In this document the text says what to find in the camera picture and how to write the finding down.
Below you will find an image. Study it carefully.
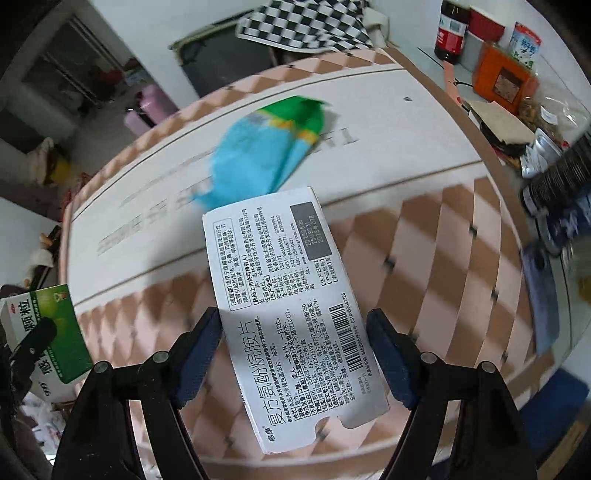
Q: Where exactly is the red white canister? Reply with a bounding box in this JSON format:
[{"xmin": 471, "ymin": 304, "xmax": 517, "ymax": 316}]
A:
[{"xmin": 462, "ymin": 7, "xmax": 506, "ymax": 72}]

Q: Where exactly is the brown cardboard piece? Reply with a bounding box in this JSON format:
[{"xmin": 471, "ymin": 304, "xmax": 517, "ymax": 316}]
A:
[{"xmin": 468, "ymin": 99, "xmax": 539, "ymax": 144}]

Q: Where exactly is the diamond pattern tablecloth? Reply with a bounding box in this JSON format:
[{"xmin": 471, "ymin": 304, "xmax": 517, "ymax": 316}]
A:
[{"xmin": 58, "ymin": 46, "xmax": 550, "ymax": 480}]

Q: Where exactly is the green and white medicine box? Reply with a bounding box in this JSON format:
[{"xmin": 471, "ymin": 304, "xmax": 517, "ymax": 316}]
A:
[{"xmin": 0, "ymin": 284, "xmax": 93, "ymax": 402}]

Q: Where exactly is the blue and green plastic packet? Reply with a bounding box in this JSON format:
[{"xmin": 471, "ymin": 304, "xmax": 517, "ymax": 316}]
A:
[{"xmin": 194, "ymin": 96, "xmax": 331, "ymax": 208}]

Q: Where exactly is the small milk carton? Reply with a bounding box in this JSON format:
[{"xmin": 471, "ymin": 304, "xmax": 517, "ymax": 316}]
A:
[{"xmin": 510, "ymin": 22, "xmax": 542, "ymax": 70}]

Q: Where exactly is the black and white checkered cloth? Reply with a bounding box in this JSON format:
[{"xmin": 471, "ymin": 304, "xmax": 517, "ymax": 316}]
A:
[{"xmin": 235, "ymin": 0, "xmax": 384, "ymax": 51}]

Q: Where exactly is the yellow bucket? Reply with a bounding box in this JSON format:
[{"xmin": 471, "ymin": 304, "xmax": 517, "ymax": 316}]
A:
[{"xmin": 50, "ymin": 154, "xmax": 77, "ymax": 184}]

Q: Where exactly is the clear snack bag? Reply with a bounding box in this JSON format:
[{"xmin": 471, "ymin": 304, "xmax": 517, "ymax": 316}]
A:
[{"xmin": 519, "ymin": 88, "xmax": 583, "ymax": 139}]

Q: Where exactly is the lilac suitcase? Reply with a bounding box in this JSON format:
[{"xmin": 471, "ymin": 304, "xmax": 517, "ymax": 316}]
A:
[{"xmin": 124, "ymin": 108, "xmax": 155, "ymax": 138}]

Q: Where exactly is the cola bottle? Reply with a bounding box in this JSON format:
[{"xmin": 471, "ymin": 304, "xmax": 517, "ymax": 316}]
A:
[{"xmin": 434, "ymin": 0, "xmax": 471, "ymax": 63}]

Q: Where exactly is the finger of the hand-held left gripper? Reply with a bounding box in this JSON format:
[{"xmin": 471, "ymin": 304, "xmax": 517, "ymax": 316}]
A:
[{"xmin": 7, "ymin": 318, "xmax": 58, "ymax": 385}]

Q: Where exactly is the blue cushioned chair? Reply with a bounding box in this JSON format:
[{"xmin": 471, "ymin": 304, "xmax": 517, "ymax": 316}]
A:
[{"xmin": 536, "ymin": 378, "xmax": 591, "ymax": 464}]

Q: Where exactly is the silver foil packet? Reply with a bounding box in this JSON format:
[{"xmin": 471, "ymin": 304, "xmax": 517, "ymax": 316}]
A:
[{"xmin": 519, "ymin": 129, "xmax": 561, "ymax": 178}]

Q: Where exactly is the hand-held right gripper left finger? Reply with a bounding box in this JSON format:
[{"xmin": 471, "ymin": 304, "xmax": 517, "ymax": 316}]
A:
[{"xmin": 55, "ymin": 307, "xmax": 223, "ymax": 480}]

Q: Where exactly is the pink suitcase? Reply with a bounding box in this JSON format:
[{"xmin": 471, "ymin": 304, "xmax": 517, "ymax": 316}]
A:
[{"xmin": 139, "ymin": 84, "xmax": 180, "ymax": 127}]

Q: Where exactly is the dark folding bed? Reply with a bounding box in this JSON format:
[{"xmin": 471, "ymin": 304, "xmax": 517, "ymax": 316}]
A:
[{"xmin": 178, "ymin": 34, "xmax": 278, "ymax": 97}]

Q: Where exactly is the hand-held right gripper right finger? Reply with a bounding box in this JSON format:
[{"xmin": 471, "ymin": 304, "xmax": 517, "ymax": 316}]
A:
[{"xmin": 366, "ymin": 308, "xmax": 539, "ymax": 480}]

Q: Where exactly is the orange box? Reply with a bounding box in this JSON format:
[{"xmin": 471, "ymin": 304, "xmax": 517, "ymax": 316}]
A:
[{"xmin": 475, "ymin": 44, "xmax": 539, "ymax": 114}]

